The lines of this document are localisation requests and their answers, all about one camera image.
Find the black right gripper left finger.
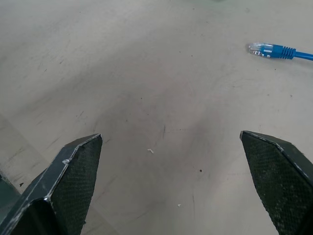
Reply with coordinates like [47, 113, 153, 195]
[0, 133, 103, 235]

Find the blue Ethernet cable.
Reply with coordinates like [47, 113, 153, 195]
[246, 42, 313, 61]

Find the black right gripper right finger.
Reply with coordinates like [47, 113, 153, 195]
[239, 130, 313, 235]

